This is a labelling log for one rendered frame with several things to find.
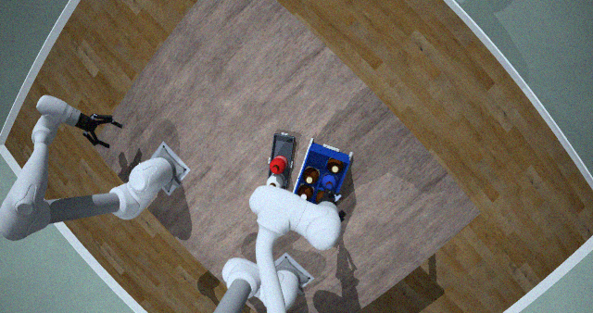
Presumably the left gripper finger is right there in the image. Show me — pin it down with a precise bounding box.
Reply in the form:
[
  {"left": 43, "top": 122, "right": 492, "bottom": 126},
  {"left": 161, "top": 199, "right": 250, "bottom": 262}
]
[
  {"left": 82, "top": 128, "right": 109, "bottom": 148},
  {"left": 91, "top": 114, "right": 122, "bottom": 128}
]

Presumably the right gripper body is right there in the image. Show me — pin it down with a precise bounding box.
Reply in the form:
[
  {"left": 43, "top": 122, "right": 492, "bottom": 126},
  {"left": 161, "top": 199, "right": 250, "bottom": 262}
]
[{"left": 317, "top": 198, "right": 337, "bottom": 205}]

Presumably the brown bottle with white cap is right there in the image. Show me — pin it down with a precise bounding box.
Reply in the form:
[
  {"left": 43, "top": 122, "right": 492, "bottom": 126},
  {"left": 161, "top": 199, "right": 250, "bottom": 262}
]
[
  {"left": 327, "top": 157, "right": 344, "bottom": 174},
  {"left": 297, "top": 183, "right": 314, "bottom": 200}
]

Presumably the brown bottle with cream cap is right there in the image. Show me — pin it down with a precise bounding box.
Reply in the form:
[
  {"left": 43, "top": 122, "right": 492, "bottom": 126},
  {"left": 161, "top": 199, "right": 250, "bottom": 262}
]
[{"left": 303, "top": 166, "right": 320, "bottom": 184}]

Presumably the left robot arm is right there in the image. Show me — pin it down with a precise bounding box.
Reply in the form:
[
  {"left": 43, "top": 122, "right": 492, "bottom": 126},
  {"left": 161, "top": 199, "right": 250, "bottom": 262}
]
[{"left": 0, "top": 95, "right": 184, "bottom": 241}]

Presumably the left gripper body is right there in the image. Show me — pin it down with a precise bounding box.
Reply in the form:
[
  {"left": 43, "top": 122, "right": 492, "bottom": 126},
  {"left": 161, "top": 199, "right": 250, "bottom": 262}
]
[{"left": 75, "top": 113, "right": 97, "bottom": 131}]

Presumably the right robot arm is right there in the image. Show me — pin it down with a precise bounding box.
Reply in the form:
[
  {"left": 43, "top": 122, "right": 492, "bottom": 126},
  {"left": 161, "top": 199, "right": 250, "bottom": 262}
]
[{"left": 213, "top": 185, "right": 346, "bottom": 313}]

